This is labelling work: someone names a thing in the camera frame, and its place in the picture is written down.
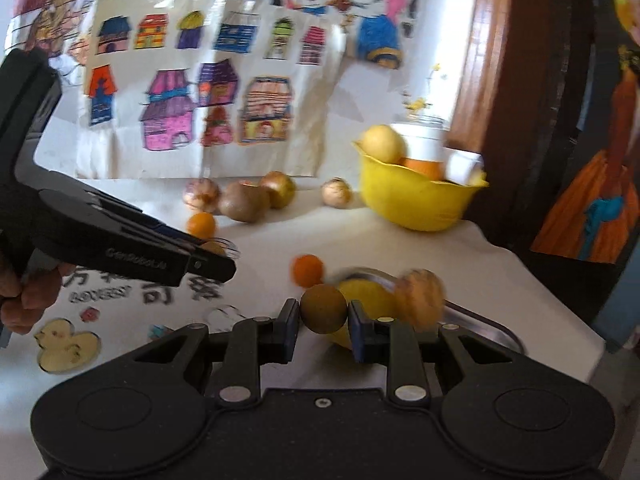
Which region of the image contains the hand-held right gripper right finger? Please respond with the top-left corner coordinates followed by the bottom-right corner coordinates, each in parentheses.
top-left (347, 300), bottom-right (502, 404)

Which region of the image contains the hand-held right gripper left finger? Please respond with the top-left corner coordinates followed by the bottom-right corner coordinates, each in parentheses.
top-left (132, 299), bottom-right (301, 404)

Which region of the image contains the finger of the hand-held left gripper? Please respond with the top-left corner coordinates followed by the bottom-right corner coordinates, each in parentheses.
top-left (142, 209), bottom-right (239, 262)
top-left (187, 254), bottom-right (237, 284)

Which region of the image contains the brown longan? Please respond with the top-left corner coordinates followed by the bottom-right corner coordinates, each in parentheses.
top-left (299, 284), bottom-right (348, 335)

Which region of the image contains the pale passion fruit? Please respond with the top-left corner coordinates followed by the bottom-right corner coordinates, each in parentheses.
top-left (182, 178), bottom-right (221, 213)
top-left (260, 171), bottom-right (296, 209)
top-left (321, 177), bottom-right (353, 207)

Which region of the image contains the brown kiwi with sticker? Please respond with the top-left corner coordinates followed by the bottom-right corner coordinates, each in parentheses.
top-left (218, 181), bottom-right (271, 223)

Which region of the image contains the metal tray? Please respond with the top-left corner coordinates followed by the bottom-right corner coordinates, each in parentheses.
top-left (330, 267), bottom-right (525, 362)

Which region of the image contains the person's left hand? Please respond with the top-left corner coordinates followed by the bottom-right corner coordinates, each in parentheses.
top-left (0, 260), bottom-right (77, 337)

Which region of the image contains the yellow lemon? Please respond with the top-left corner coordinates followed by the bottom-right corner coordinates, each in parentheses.
top-left (327, 277), bottom-right (402, 352)

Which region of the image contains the yellow plastic bowl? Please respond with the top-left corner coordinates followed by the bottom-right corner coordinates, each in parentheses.
top-left (352, 140), bottom-right (490, 232)

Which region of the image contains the coloured houses drawing paper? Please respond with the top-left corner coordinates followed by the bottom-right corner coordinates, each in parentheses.
top-left (75, 0), bottom-right (346, 179)

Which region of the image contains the large orange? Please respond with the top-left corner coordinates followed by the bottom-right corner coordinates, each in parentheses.
top-left (402, 157), bottom-right (446, 181)

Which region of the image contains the yellow pear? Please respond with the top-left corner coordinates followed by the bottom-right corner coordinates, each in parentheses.
top-left (361, 125), bottom-right (407, 165)

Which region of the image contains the white cup in bowl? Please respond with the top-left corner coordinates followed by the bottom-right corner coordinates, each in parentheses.
top-left (444, 147), bottom-right (485, 185)

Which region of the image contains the white jar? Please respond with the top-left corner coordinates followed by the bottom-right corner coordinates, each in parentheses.
top-left (389, 122), bottom-right (449, 162)

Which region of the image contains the colourful cartoon drawing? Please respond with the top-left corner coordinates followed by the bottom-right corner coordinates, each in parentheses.
top-left (10, 0), bottom-right (236, 61)

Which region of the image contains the glass jar with flowers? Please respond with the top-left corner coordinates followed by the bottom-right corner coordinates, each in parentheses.
top-left (402, 64), bottom-right (446, 122)

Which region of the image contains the orange dress figure painting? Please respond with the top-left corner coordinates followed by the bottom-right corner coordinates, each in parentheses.
top-left (530, 0), bottom-right (640, 266)

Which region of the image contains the brown wooden door frame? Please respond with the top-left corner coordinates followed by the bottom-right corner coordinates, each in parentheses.
top-left (449, 0), bottom-right (596, 252)

